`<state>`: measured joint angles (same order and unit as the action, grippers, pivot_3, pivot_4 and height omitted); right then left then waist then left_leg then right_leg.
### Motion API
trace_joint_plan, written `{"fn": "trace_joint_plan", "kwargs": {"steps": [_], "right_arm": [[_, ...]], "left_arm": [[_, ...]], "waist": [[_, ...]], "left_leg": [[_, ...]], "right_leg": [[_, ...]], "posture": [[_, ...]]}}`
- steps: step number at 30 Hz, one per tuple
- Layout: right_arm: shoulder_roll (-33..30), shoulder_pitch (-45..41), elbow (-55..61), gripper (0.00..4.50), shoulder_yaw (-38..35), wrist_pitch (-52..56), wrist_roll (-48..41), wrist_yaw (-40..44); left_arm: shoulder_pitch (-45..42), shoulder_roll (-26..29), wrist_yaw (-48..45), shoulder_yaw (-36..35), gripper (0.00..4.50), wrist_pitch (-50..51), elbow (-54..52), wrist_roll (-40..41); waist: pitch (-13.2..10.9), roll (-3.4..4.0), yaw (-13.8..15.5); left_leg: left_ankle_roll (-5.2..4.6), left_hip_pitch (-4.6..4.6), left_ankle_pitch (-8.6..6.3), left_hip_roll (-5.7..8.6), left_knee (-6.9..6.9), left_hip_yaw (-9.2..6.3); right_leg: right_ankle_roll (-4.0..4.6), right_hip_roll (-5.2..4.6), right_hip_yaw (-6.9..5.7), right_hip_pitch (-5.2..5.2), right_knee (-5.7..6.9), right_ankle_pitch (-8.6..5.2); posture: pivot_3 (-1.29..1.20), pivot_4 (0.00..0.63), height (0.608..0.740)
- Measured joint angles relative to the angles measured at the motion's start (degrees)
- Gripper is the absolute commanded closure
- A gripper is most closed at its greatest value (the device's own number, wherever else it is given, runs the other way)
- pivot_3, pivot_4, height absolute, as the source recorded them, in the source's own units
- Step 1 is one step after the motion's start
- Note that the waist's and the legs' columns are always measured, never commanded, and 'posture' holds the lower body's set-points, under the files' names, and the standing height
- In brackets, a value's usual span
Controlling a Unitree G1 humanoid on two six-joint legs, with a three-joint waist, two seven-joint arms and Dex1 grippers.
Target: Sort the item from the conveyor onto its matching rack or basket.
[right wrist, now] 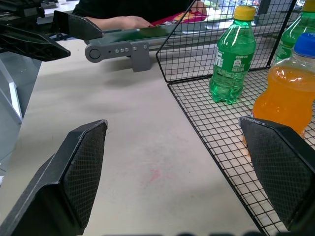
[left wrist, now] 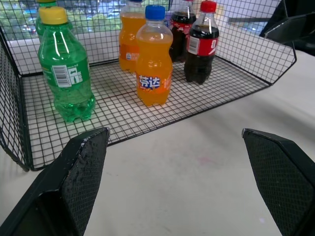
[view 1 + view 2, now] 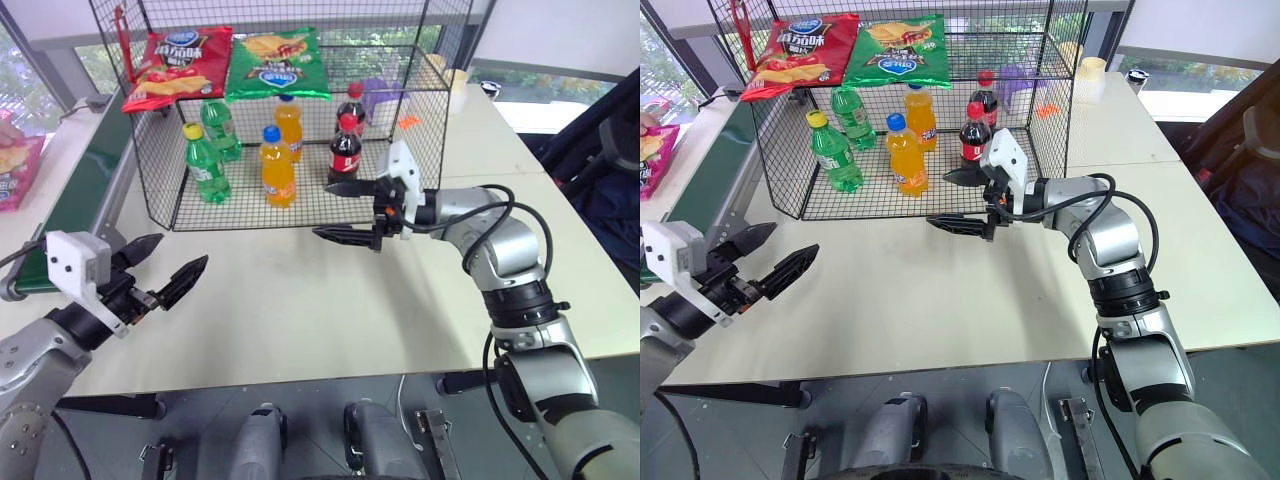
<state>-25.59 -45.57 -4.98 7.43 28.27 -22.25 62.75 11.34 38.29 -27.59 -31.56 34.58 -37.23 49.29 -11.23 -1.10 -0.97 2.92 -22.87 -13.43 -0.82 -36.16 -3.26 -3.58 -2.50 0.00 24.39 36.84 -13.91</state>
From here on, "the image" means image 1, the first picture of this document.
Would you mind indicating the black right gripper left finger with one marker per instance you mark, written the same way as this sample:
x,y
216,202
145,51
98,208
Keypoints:
x,y
73,177

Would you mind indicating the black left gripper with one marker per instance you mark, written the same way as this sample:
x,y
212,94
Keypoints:
x,y
22,9

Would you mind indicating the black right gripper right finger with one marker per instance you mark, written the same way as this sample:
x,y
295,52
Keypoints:
x,y
280,167

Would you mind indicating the red pink snack bag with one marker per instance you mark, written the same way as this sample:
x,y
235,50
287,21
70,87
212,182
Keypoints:
x,y
177,18

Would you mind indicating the person's right hand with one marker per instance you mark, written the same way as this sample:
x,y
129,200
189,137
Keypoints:
x,y
128,22

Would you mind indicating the person's left hand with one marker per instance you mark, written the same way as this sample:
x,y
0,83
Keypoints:
x,y
199,8

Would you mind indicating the white background table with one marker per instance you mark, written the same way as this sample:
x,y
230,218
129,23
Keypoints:
x,y
66,7

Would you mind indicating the person's dark clothed torso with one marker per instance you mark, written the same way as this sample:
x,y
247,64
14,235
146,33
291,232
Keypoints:
x,y
118,7

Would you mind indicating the orange soda bottle blue cap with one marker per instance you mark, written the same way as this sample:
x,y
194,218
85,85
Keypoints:
x,y
285,93

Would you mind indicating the silver robot torso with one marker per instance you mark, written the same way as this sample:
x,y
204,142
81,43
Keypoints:
x,y
9,110

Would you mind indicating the green soda bottle yellow cap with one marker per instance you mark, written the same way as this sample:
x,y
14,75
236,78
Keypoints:
x,y
231,61

